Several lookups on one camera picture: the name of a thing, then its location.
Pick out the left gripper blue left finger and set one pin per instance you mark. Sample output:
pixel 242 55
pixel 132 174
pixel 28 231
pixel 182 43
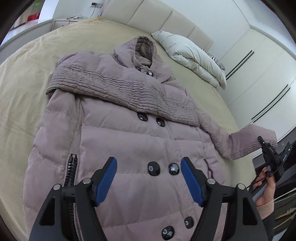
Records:
pixel 102 180

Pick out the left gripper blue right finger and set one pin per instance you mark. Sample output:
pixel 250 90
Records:
pixel 196 181

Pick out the mauve hooded puffer coat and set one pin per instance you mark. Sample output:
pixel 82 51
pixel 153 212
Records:
pixel 127 105

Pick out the white wardrobe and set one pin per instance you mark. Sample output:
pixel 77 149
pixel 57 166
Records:
pixel 260 77

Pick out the zebra print pillow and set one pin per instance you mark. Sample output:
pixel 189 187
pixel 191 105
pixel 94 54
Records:
pixel 217 61

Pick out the white folded duvet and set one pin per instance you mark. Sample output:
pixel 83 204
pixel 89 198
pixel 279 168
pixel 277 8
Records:
pixel 187 53

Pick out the beige bed sheet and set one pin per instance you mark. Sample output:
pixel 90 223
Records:
pixel 25 76

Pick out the white nightstand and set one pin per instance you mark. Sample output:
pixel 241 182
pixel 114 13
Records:
pixel 63 22

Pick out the cream upholstered headboard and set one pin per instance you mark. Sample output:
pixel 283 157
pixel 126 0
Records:
pixel 151 16

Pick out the red box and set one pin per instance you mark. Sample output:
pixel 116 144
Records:
pixel 33 17

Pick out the wall power socket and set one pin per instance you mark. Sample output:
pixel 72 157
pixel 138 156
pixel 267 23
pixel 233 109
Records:
pixel 96 5

